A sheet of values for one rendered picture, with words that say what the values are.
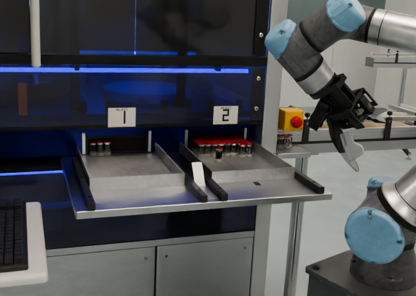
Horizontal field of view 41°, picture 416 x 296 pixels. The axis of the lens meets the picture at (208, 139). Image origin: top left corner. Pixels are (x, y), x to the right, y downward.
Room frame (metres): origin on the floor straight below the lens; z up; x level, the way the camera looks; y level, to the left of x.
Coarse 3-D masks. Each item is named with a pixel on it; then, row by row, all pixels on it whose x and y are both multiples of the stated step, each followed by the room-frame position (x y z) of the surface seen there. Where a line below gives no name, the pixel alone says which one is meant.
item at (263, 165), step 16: (256, 144) 1.86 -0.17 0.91; (208, 160) 1.73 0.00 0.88; (224, 160) 1.74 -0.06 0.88; (240, 160) 1.75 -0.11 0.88; (256, 160) 1.76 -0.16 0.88; (272, 160) 1.73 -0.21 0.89; (224, 176) 1.53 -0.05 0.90; (240, 176) 1.54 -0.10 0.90; (256, 176) 1.56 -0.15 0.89; (272, 176) 1.58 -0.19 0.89; (288, 176) 1.59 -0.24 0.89
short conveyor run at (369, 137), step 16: (304, 128) 2.01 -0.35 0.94; (320, 128) 2.08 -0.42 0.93; (352, 128) 2.09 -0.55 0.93; (368, 128) 2.11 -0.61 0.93; (384, 128) 2.13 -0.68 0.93; (400, 128) 2.16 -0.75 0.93; (304, 144) 2.02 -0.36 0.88; (320, 144) 2.04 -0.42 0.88; (368, 144) 2.11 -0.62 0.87; (384, 144) 2.14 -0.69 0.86; (400, 144) 2.16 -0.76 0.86
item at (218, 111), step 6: (216, 108) 1.79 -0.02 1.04; (222, 108) 1.80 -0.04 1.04; (228, 108) 1.80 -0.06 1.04; (234, 108) 1.81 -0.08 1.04; (216, 114) 1.79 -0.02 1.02; (222, 114) 1.80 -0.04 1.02; (234, 114) 1.81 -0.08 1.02; (216, 120) 1.79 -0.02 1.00; (228, 120) 1.80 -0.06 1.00; (234, 120) 1.81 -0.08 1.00
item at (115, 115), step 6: (108, 108) 1.67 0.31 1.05; (114, 108) 1.68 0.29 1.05; (120, 108) 1.69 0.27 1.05; (126, 108) 1.69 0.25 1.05; (132, 108) 1.70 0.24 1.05; (108, 114) 1.67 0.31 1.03; (114, 114) 1.68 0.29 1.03; (120, 114) 1.69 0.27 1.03; (126, 114) 1.69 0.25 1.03; (132, 114) 1.70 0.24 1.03; (108, 120) 1.67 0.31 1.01; (114, 120) 1.68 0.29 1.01; (120, 120) 1.69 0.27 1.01; (126, 120) 1.69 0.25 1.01; (132, 120) 1.70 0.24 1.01; (108, 126) 1.68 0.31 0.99; (114, 126) 1.68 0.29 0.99; (120, 126) 1.69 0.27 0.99; (126, 126) 1.69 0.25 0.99
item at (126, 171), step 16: (80, 160) 1.60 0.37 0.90; (96, 160) 1.67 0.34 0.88; (112, 160) 1.68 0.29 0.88; (128, 160) 1.69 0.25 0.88; (144, 160) 1.70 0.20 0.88; (160, 160) 1.71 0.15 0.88; (96, 176) 1.52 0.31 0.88; (112, 176) 1.42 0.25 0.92; (128, 176) 1.43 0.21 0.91; (144, 176) 1.45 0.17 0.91; (160, 176) 1.46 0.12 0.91; (176, 176) 1.48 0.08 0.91
